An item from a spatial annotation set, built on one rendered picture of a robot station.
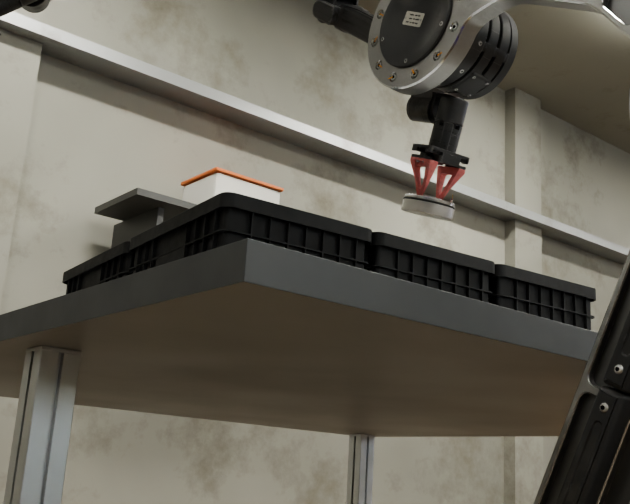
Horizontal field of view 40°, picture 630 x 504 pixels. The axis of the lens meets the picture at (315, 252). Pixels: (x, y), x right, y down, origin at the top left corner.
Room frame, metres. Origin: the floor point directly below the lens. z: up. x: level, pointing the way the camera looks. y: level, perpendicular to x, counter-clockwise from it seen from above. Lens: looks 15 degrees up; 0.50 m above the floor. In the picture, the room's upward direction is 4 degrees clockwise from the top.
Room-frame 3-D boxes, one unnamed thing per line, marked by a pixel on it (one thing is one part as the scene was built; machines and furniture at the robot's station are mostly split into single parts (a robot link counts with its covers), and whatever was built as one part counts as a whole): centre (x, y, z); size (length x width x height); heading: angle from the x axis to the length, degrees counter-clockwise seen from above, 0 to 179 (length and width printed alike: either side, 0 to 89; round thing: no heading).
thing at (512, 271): (1.85, -0.37, 0.92); 0.40 x 0.30 x 0.02; 33
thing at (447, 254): (1.68, -0.12, 0.92); 0.40 x 0.30 x 0.02; 33
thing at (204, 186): (4.01, 0.43, 1.78); 0.40 x 0.33 x 0.22; 128
